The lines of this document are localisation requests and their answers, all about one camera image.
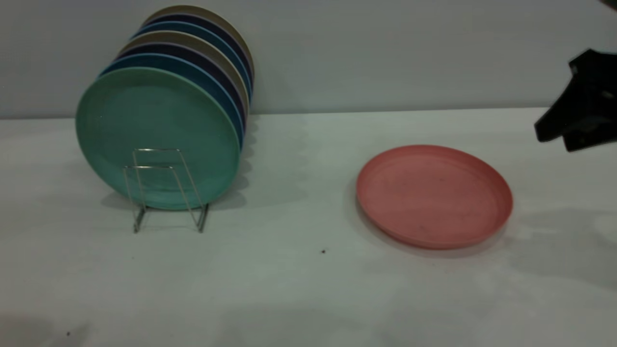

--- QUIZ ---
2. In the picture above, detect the large blue plate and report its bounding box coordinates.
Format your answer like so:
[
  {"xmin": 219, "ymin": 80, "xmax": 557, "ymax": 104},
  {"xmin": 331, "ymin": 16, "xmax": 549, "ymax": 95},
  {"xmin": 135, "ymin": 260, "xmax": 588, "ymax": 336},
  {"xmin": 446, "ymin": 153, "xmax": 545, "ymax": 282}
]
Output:
[{"xmin": 98, "ymin": 53, "xmax": 245, "ymax": 150}]

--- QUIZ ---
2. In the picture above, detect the large beige plate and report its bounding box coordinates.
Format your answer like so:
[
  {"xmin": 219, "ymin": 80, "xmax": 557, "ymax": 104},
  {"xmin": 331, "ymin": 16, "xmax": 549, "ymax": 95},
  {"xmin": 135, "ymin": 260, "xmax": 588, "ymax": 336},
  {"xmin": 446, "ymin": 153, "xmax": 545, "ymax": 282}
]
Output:
[{"xmin": 117, "ymin": 30, "xmax": 250, "ymax": 121}]

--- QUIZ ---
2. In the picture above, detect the green plate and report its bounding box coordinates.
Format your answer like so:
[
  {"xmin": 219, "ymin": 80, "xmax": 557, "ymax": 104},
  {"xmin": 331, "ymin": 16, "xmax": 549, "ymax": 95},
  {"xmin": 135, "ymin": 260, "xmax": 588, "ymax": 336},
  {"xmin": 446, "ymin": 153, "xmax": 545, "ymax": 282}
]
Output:
[{"xmin": 75, "ymin": 67, "xmax": 241, "ymax": 211}]

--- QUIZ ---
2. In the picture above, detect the large dark purple plate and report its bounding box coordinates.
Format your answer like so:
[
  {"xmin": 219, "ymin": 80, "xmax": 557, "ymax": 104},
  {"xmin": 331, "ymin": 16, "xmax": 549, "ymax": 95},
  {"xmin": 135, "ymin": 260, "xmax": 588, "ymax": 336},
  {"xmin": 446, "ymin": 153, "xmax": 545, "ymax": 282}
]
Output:
[{"xmin": 115, "ymin": 42, "xmax": 247, "ymax": 133}]

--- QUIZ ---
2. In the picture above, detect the pink plate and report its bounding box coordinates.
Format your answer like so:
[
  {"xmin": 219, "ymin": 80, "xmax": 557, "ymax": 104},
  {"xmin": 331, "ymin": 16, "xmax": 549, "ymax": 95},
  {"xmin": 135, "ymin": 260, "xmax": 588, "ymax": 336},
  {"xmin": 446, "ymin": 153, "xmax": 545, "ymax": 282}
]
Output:
[{"xmin": 356, "ymin": 145, "xmax": 513, "ymax": 250}]

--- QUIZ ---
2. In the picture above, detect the metal wire plate rack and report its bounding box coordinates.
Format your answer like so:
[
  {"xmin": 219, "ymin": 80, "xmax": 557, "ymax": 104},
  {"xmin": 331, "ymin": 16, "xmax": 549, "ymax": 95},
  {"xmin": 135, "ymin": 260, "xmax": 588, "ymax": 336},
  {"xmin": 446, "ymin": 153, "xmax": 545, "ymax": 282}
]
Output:
[{"xmin": 124, "ymin": 148, "xmax": 211, "ymax": 234}]

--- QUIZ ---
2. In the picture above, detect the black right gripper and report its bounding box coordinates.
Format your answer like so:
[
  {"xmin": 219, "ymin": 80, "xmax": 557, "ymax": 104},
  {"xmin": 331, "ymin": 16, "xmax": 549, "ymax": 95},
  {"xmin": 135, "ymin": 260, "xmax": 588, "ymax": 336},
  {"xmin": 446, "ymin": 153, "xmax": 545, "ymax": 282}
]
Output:
[{"xmin": 534, "ymin": 48, "xmax": 617, "ymax": 153}]

